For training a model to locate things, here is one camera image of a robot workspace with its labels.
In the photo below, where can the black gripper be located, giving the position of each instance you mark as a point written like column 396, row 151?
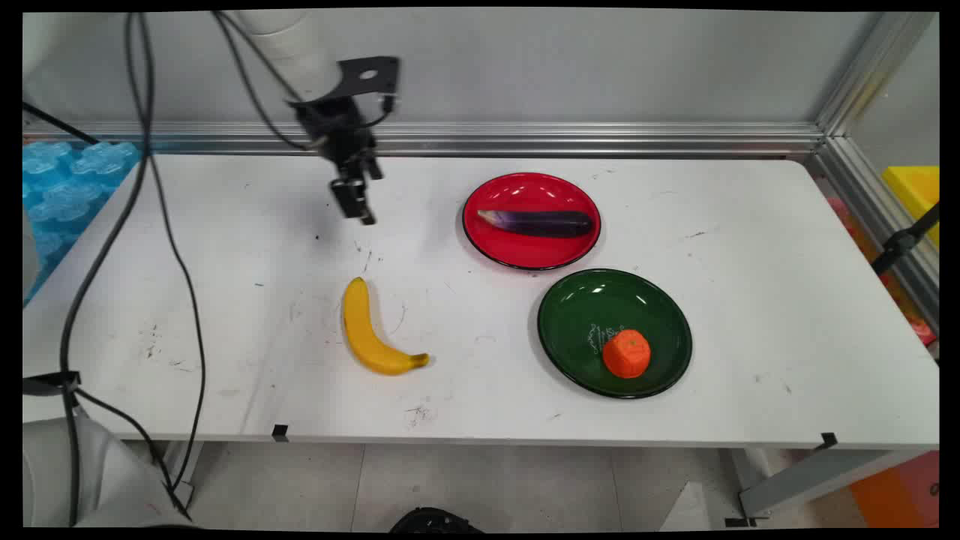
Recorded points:
column 337, row 131

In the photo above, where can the purple eggplant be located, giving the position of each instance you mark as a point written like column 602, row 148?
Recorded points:
column 540, row 223

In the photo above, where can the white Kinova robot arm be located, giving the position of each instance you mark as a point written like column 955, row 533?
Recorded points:
column 281, row 45

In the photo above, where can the yellow banana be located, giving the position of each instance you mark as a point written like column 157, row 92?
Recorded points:
column 364, row 337

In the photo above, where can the red plate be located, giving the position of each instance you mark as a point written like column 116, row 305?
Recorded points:
column 510, row 251

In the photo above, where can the green plate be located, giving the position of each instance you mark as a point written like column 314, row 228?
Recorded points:
column 577, row 315

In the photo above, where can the orange toy fruit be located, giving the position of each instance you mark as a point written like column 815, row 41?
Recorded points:
column 626, row 354

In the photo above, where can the white table leg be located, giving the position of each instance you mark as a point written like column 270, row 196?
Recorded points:
column 184, row 469

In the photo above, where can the black round object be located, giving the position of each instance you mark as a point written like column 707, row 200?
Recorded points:
column 435, row 521

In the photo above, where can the grey table leg beam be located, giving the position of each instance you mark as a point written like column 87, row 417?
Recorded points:
column 810, row 480

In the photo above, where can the yellow box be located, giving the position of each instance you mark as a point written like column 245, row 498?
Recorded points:
column 916, row 191

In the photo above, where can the orange box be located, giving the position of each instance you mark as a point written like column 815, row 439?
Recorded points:
column 900, row 491

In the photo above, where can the horizontal aluminium frame rail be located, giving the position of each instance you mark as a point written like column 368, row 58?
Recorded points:
column 562, row 139

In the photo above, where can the slanted aluminium frame rail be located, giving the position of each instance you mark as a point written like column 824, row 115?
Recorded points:
column 877, row 210

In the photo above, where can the aluminium frame post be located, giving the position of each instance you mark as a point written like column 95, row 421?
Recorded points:
column 877, row 67

